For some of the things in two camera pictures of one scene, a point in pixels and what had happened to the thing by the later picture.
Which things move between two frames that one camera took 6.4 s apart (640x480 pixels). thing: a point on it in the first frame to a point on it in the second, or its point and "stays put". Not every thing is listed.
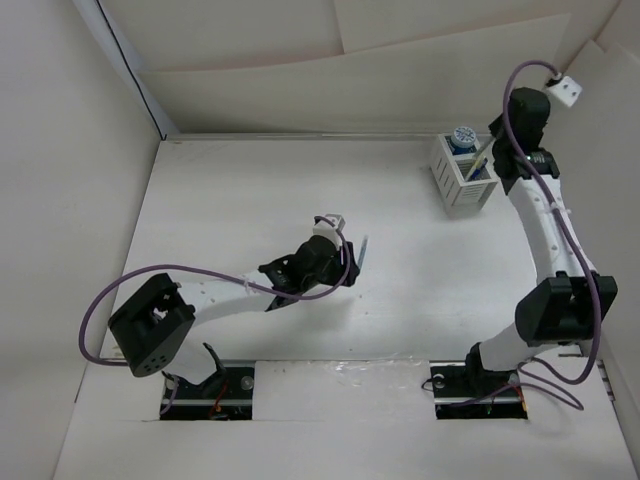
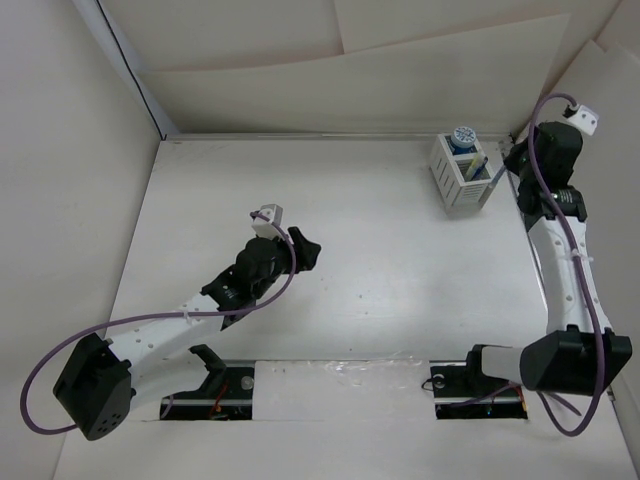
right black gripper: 493,126 to 512,161
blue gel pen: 476,175 stays put
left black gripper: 337,260 to 305,251
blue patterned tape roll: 463,137 stays put
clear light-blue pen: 362,253 to 497,177
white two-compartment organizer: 461,177 stays put
